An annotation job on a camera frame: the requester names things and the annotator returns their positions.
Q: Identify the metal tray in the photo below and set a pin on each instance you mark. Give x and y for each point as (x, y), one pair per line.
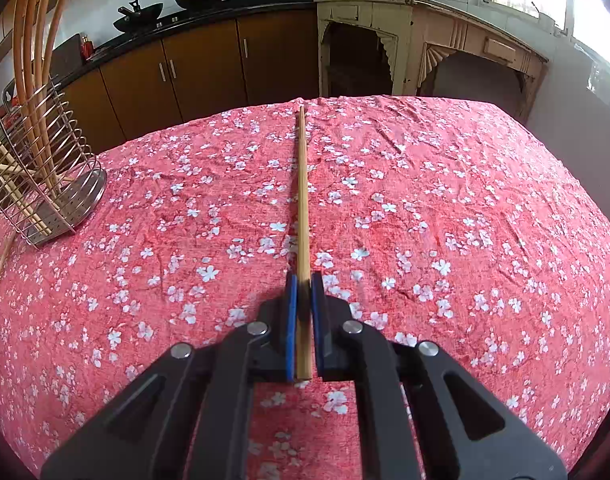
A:
(67, 60)

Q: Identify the brown kitchen base cabinet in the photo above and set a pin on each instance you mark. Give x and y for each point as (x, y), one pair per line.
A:
(205, 60)

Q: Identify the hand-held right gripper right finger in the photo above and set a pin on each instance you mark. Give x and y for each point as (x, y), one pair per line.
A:
(317, 330)

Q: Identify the thick straight wooden chopstick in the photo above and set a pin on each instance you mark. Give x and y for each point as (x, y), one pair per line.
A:
(302, 200)

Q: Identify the small red bottle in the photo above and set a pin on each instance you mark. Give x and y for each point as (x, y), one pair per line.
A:
(87, 47)

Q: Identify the light wooden chopstick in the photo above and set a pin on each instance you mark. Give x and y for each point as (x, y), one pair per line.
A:
(55, 30)
(30, 200)
(29, 35)
(0, 272)
(18, 35)
(40, 35)

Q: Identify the pink floral tablecloth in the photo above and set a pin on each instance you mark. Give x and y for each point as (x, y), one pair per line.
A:
(435, 220)

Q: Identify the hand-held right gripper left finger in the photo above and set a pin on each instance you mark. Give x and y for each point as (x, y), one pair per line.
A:
(291, 330)

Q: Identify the cream wooden console table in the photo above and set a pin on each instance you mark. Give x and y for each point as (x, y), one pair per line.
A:
(400, 35)

